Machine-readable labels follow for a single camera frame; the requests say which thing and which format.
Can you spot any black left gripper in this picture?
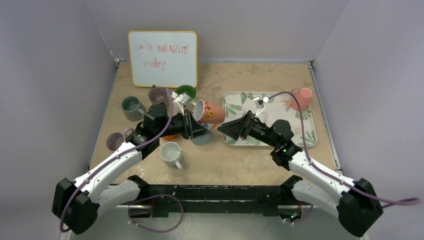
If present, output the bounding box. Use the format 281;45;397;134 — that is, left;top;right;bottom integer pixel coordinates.
156;109;209;139

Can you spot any light blue mug back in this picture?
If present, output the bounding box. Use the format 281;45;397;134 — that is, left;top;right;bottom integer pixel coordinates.
191;123;211;145

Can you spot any light blue mug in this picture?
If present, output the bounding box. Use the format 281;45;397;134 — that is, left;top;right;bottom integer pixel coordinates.
159;142;183;170
191;123;211;145

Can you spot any pink mug front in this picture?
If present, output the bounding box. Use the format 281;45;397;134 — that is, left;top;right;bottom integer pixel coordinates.
192;99;226;130

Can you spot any pink mug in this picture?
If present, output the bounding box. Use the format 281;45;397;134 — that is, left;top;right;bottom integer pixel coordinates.
192;99;226;130
290;88;313;112

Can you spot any bright orange mug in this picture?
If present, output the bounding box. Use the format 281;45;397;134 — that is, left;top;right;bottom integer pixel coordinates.
162;134;179;141

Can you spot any light blue mug front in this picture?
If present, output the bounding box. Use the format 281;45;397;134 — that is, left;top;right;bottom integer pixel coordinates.
159;142;183;170

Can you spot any cream illustrated mug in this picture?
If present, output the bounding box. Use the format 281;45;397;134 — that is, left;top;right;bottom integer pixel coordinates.
175;84;197;110

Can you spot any purple mug black handle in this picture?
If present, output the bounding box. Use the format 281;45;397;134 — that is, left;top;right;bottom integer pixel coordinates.
148;86;170;110

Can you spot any grey-green ceramic mug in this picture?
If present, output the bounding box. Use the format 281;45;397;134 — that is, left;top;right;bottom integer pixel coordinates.
121;96;146;122

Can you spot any pink mug back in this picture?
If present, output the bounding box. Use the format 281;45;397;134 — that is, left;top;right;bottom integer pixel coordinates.
290;88;313;112

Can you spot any lilac ribbed mug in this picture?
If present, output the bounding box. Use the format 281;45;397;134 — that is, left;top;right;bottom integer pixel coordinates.
105;127;134;152

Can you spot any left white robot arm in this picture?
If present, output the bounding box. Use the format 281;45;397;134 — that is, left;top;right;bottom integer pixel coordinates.
52;103;210;234

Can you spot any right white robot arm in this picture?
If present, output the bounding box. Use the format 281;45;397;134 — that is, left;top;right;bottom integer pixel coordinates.
217;111;383;237

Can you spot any leaf-patterned serving tray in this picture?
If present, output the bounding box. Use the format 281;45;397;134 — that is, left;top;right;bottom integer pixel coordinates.
222;91;318;147

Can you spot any white dry-erase board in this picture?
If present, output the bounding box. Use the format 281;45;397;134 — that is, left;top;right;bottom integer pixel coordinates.
127;30;198;88

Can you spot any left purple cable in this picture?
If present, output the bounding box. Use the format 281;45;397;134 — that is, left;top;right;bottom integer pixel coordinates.
58;88;174;233

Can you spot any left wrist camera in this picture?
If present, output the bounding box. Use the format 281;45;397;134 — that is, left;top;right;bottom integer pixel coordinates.
171;92;191;115

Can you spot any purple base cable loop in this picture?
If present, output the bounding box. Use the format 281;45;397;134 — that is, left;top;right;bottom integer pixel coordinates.
127;194;184;233

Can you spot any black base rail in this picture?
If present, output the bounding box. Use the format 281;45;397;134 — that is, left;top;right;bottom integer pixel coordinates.
128;175;302;218

